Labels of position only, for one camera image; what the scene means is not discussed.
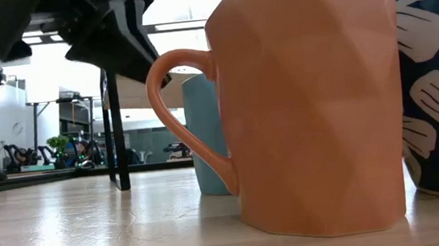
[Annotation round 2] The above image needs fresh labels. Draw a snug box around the orange faceted mug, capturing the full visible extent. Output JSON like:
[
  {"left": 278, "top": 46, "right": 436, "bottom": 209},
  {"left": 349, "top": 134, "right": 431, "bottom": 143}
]
[{"left": 137, "top": 0, "right": 420, "bottom": 246}]

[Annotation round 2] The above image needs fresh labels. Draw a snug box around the light blue cup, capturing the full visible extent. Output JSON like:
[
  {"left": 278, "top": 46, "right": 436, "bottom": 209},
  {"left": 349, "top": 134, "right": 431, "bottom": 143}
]
[{"left": 180, "top": 72, "right": 234, "bottom": 199}]

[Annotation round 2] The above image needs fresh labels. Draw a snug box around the green potted plant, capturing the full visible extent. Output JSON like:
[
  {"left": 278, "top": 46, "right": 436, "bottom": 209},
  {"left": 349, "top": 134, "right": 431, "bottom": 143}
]
[{"left": 46, "top": 133, "right": 72, "bottom": 171}]

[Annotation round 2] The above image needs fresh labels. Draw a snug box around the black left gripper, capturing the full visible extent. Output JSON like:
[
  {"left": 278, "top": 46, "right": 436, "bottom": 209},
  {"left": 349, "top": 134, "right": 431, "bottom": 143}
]
[{"left": 0, "top": 0, "right": 172, "bottom": 104}]

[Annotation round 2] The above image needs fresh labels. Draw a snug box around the black table edge frame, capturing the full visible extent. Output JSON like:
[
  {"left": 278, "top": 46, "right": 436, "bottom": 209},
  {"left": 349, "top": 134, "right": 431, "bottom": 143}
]
[{"left": 0, "top": 156, "right": 196, "bottom": 195}]

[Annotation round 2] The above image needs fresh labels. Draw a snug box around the black background table frame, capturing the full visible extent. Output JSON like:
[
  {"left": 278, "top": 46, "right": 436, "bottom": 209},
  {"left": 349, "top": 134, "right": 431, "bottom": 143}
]
[{"left": 25, "top": 92, "right": 102, "bottom": 174}]

